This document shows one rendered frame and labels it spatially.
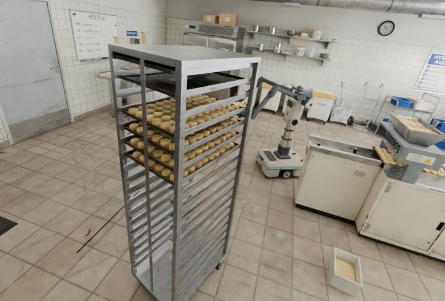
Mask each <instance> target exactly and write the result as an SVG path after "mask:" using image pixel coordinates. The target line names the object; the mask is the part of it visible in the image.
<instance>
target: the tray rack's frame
mask: <svg viewBox="0 0 445 301"><path fill-rule="evenodd" d="M108 49H109V62H110V68H111V81H112V88H113V100H114V107H115V119H116V126H117V138H118V145H119V157H120V164H121V177H122V183H123V195H124V208H125V214H126V227H127V234H128V246H129V253H130V265H131V272H132V275H133V276H134V277H135V278H136V279H137V280H138V281H139V282H140V284H141V285H142V286H143V287H144V288H145V289H146V290H147V291H148V292H149V293H150V294H151V295H152V296H153V297H154V298H155V299H156V300H157V301H189V300H190V299H191V297H192V296H193V295H194V294H195V293H196V291H197V290H198V289H199V287H200V286H201V285H202V284H203V283H204V281H205V280H206V279H207V277H208V276H209V275H210V274H211V273H212V271H213V270H214V269H215V267H216V266H217V265H218V264H219V263H220V267H221V266H222V265H223V261H224V259H225V257H224V256H225V253H224V252H223V248H221V250H220V251H219V252H218V253H217V254H216V255H215V256H214V257H213V259H212V260H211V261H210V262H209V264H208V265H207V266H206V267H205V268H204V269H203V270H202V271H201V273H200V274H199V275H198V276H197V278H196V279H195V280H194V281H193V282H192V283H191V284H190V285H189V287H188V288H187V289H186V291H185V292H184V293H183V294H182V295H181V296H180V297H179V298H178V292H179V291H180V290H181V289H180V290H179V291H178V286H179V284H180V282H181V281H182V280H183V279H184V278H185V277H186V276H187V275H188V274H189V273H190V272H191V271H192V270H193V268H194V267H195V266H196V265H197V264H198V263H199V262H200V260H202V258H204V256H205V255H206V254H207V253H208V252H209V251H210V250H211V249H210V250H208V252H206V254H205V255H204V256H203V257H202V258H201V259H200V260H199V262H198V263H197V264H196V265H195V266H194V267H193V268H192V269H191V270H190V271H189V272H188V273H187V274H186V276H185V277H184V278H183V279H182V280H181V281H180V282H179V276H180V275H181V274H182V273H183V272H184V270H186V268H188V266H190V264H192V262H193V261H194V260H195V259H196V258H197V257H198V256H199V255H200V254H201V253H202V251H203V250H204V249H205V248H206V247H207V246H208V245H209V244H210V243H211V242H212V240H211V241H210V242H209V243H208V244H207V245H206V247H205V248H204V249H203V250H202V251H201V252H200V253H199V254H198V255H197V256H196V257H195V258H194V260H192V262H190V264H188V266H186V268H185V269H184V270H183V271H182V272H181V273H180V274H179V268H180V267H181V266H182V265H183V264H184V263H185V262H186V261H187V260H188V259H189V258H190V257H191V256H192V255H193V254H194V253H195V252H196V251H197V250H198V249H199V248H200V247H201V245H202V244H203V243H204V242H205V241H206V240H207V239H208V237H207V238H206V239H205V240H204V241H203V242H202V243H201V244H200V245H199V246H198V247H197V248H196V249H195V250H194V251H193V252H192V254H191V255H190V256H189V257H188V258H187V259H186V260H185V261H184V262H183V263H182V264H181V265H179V260H180V259H181V258H182V257H183V256H184V255H185V254H186V253H187V252H188V251H189V250H190V249H191V248H192V247H193V246H194V245H195V244H196V243H197V242H198V241H199V240H200V239H201V238H202V237H203V236H204V234H202V235H201V236H200V237H199V238H198V239H197V240H196V241H195V242H193V243H192V244H191V245H190V246H189V247H188V248H187V249H186V250H185V251H184V252H183V253H182V254H181V255H180V256H179V254H180V249H181V248H182V247H183V246H184V245H185V244H186V243H187V242H188V241H189V240H191V239H192V238H193V237H194V236H195V235H196V234H197V233H198V232H199V230H197V231H196V232H195V233H194V234H193V235H191V236H190V237H189V238H188V239H187V240H186V241H185V242H184V243H183V244H181V245H180V239H181V238H183V237H184V236H185V235H186V234H187V233H188V232H189V231H191V230H192V229H193V228H194V227H193V226H190V227H189V228H188V229H187V230H186V231H184V232H183V233H182V234H181V206H182V189H183V157H184V141H185V109H186V92H187V69H190V68H198V67H213V66H220V65H234V64H249V63H256V62H258V61H259V57H257V56H253V55H249V54H242V53H238V52H231V51H226V50H220V49H215V48H208V47H204V46H182V45H154V44H108ZM112 52H117V53H120V54H125V55H128V56H132V57H135V58H140V82H141V96H142V123H143V137H144V164H145V178H146V205H147V220H148V247H149V259H148V260H146V261H145V262H144V263H143V264H141V266H139V268H137V269H136V270H135V269H134V268H133V265H134V264H135V263H136V262H134V261H133V260H132V257H133V256H135V255H136V254H133V253H132V251H131V249H132V248H133V247H134V245H132V244H131V243H130V241H131V240H132V239H133V238H134V236H131V235H130V231H131V230H132V229H133V227H130V226H129V224H128V222H129V221H131V220H132V217H130V216H128V211H130V210H132V208H131V206H130V207H129V206H127V204H126V202H127V201H128V200H130V196H128V195H127V194H126V191H125V190H127V189H129V188H130V186H129V184H126V183H125V182H124V178H126V177H128V171H127V172H126V171H124V170H123V165H126V164H128V163H127V158H126V159H125V158H123V157H122V152H124V151H126V144H125V145H123V144H121V138H123V137H125V132H124V130H121V129H120V128H119V123H121V122H124V118H123V114H119V113H118V110H117V107H122V106H123V103H122V97H117V96H116V90H119V89H121V80H120V79H115V76H114V71H119V60H115V59H113V56H112ZM144 60H148V61H151V62H156V63H159V64H164V65H168V66H171V67H176V88H175V154H174V188H173V242H172V241H170V240H169V242H167V243H166V244H165V245H164V246H163V247H161V248H160V249H159V250H158V251H157V252H155V254H153V255H152V233H151V216H150V182H149V165H148V131H147V114H146V80H145V63H144ZM215 244H216V243H215ZM215 244H214V245H215ZM214 245H213V246H214ZM213 246H212V247H213ZM172 247H173V253H172V252H171V251H169V249H171V248H172ZM212 247H211V248H212ZM216 249H217V248H216ZM212 254H213V252H212V253H211V255H212ZM211 255H210V256H211ZM210 256H209V257H210ZM209 257H208V258H209ZM171 258H172V263H171V262H170V261H169V260H170V259H171ZM208 258H207V259H208ZM207 259H206V260H207ZM203 264H204V263H203ZM203 264H202V265H203ZM202 265H201V266H202ZM171 267H172V273H171V272H170V271H169V269H170V268H171ZM198 270H199V268H198V269H197V271H198ZM197 271H196V272H197ZM196 272H195V273H196ZM195 273H194V274H195ZM194 274H193V275H194ZM193 275H192V276H193ZM171 276H172V282H171V281H170V280H169V278H170V277H171ZM189 280H190V279H189ZM189 280H188V281H189ZM188 281H187V282H188ZM171 285H172V290H170V289H169V287H170V286H171ZM184 286H185V284H184V285H183V286H182V288H183V287H184ZM170 294H172V299H171V298H170V297H169V295H170Z"/></svg>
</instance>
